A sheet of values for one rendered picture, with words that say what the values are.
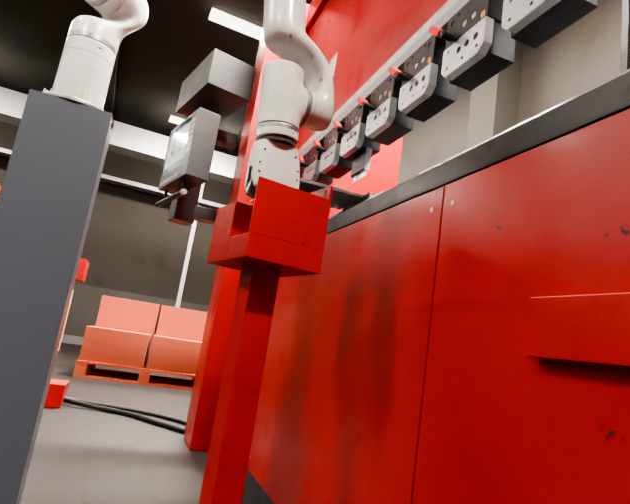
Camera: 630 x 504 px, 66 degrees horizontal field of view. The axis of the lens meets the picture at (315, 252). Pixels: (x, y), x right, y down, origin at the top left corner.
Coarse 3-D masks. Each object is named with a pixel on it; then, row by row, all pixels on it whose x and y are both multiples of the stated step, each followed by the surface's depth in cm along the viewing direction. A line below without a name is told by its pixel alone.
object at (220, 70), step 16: (208, 64) 254; (224, 64) 254; (240, 64) 259; (192, 80) 273; (208, 80) 248; (224, 80) 253; (240, 80) 258; (192, 96) 266; (208, 96) 262; (224, 96) 260; (240, 96) 258; (192, 112) 285; (224, 112) 279; (192, 192) 279; (176, 208) 273; (192, 208) 279
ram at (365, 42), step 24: (336, 0) 218; (360, 0) 185; (384, 0) 161; (408, 0) 142; (432, 0) 128; (336, 24) 210; (360, 24) 179; (384, 24) 156; (408, 24) 139; (336, 48) 202; (360, 48) 174; (384, 48) 152; (336, 72) 195; (360, 72) 168; (384, 72) 148; (336, 96) 188; (360, 96) 163; (336, 120) 182; (312, 144) 206
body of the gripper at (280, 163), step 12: (264, 144) 92; (276, 144) 93; (288, 144) 95; (252, 156) 93; (264, 156) 92; (276, 156) 93; (288, 156) 94; (252, 168) 92; (264, 168) 92; (276, 168) 93; (288, 168) 94; (276, 180) 93; (288, 180) 94
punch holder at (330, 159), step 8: (328, 136) 187; (336, 136) 178; (328, 144) 185; (336, 144) 176; (328, 152) 182; (336, 152) 175; (320, 160) 189; (328, 160) 180; (336, 160) 175; (344, 160) 177; (320, 168) 187; (328, 168) 181; (336, 168) 180; (344, 168) 178; (336, 176) 188
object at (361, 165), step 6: (366, 150) 157; (354, 156) 165; (360, 156) 160; (366, 156) 156; (354, 162) 164; (360, 162) 159; (366, 162) 156; (354, 168) 163; (360, 168) 158; (366, 168) 156; (354, 174) 162; (360, 174) 159; (354, 180) 163
